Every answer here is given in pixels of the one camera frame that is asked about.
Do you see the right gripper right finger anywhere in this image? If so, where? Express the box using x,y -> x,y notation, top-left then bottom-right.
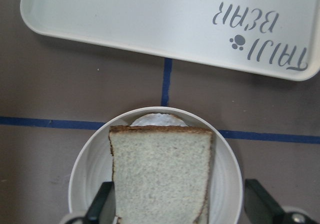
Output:
244,179 -> 285,224

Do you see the white round plate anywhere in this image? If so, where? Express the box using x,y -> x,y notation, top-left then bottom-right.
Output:
68,106 -> 244,223

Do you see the cream bear serving tray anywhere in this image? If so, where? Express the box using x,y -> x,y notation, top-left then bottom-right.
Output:
20,0 -> 320,81

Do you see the bread slice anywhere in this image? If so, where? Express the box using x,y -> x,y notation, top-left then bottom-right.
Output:
108,126 -> 213,223

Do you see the fried egg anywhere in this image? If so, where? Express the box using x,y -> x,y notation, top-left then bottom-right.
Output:
131,113 -> 187,127

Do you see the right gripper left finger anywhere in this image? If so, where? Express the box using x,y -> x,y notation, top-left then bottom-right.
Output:
84,181 -> 116,223

